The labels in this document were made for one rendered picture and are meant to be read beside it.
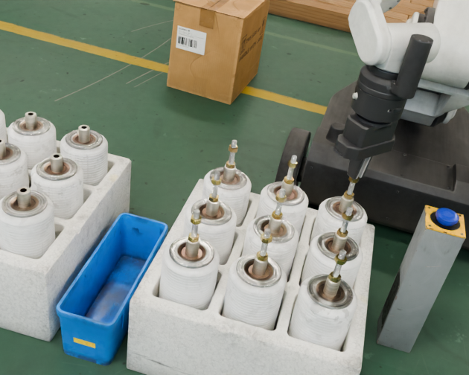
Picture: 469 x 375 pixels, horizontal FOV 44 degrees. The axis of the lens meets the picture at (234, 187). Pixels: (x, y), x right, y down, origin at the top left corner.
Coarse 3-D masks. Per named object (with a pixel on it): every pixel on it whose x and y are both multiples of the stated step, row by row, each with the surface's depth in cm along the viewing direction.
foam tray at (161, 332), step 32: (192, 192) 123; (160, 256) 106; (224, 288) 102; (288, 288) 104; (352, 288) 109; (160, 320) 97; (192, 320) 95; (224, 320) 96; (288, 320) 98; (352, 320) 100; (128, 352) 104; (160, 352) 102; (192, 352) 99; (224, 352) 97; (256, 352) 95; (288, 352) 93; (320, 352) 93; (352, 352) 94
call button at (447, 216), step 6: (438, 210) 104; (444, 210) 104; (450, 210) 104; (438, 216) 103; (444, 216) 103; (450, 216) 103; (456, 216) 103; (444, 222) 102; (450, 222) 102; (456, 222) 103
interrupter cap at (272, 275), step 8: (248, 256) 98; (240, 264) 97; (248, 264) 97; (272, 264) 98; (240, 272) 95; (248, 272) 95; (272, 272) 96; (280, 272) 96; (248, 280) 94; (256, 280) 94; (264, 280) 94; (272, 280) 95
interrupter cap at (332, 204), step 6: (336, 198) 116; (330, 204) 114; (336, 204) 114; (354, 204) 115; (330, 210) 112; (336, 210) 113; (354, 210) 114; (360, 210) 114; (336, 216) 111; (354, 216) 112; (360, 216) 112
